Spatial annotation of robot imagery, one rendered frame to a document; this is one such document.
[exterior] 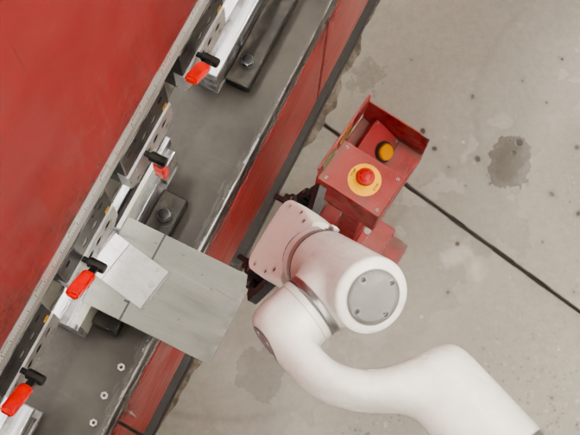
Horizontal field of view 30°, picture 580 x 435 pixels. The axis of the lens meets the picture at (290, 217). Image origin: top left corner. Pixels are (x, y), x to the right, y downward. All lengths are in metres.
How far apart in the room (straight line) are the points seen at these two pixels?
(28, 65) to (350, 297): 0.43
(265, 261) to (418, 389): 0.29
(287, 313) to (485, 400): 0.22
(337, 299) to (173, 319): 0.92
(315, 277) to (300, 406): 1.85
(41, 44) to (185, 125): 1.03
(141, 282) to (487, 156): 1.45
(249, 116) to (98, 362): 0.58
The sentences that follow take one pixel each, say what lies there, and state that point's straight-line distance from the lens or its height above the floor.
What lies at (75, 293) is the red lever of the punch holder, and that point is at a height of 1.32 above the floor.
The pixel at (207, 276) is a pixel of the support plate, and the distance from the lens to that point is 2.02.
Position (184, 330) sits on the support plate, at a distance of 2.00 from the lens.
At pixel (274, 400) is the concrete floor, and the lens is 2.99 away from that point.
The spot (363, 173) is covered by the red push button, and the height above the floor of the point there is 0.81.
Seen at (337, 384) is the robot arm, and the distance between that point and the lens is 1.12.
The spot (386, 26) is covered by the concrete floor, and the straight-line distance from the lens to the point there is 3.30.
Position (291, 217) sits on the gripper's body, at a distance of 1.31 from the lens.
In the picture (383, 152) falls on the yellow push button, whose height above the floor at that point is 0.73.
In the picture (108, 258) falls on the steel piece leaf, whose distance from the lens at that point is 2.04.
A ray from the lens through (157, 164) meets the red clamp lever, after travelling 1.82.
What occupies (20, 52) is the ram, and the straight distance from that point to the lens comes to 1.19.
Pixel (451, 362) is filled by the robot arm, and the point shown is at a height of 1.88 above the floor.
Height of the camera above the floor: 2.97
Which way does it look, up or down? 75 degrees down
